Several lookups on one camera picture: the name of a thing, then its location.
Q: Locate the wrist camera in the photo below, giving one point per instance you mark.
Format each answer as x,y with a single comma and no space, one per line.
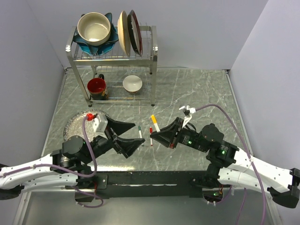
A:
188,111
99,122

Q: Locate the blue scalloped dish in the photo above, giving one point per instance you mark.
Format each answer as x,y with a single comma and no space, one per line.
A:
101,49

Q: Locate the metal dish rack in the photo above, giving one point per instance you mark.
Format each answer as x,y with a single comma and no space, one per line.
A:
115,65

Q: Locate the speckled grey plate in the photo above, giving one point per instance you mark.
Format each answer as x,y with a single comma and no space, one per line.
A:
74,125

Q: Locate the white pen green tip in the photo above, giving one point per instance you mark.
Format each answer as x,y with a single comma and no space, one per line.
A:
141,136

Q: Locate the white pen yellow tip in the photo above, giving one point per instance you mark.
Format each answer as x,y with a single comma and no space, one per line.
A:
157,127

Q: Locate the black red-rimmed plate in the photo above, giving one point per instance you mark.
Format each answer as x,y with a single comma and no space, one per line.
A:
134,33

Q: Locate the yellow pen cap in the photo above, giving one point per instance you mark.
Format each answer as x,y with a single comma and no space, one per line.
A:
153,119

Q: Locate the cream plate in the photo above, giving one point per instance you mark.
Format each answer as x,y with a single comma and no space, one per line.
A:
123,33

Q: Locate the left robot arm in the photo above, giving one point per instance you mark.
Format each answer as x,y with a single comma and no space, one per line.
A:
73,165

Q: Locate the beige ceramic bowl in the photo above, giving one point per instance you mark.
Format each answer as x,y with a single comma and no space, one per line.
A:
94,28

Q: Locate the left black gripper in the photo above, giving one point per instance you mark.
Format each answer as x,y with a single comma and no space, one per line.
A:
127,146

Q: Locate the red and black mug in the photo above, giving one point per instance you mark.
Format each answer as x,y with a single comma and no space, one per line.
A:
97,88

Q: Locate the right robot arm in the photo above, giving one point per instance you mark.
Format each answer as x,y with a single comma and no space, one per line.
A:
229,164

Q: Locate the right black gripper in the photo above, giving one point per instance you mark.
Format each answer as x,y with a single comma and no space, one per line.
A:
168,134

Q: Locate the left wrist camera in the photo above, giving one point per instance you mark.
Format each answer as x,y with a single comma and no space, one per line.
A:
99,122

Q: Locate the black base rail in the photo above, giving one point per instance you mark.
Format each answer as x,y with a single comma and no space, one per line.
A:
114,184

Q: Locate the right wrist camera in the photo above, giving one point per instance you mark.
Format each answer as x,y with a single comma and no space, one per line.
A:
188,111

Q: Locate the small white bowl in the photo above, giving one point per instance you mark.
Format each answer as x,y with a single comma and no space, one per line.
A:
132,83

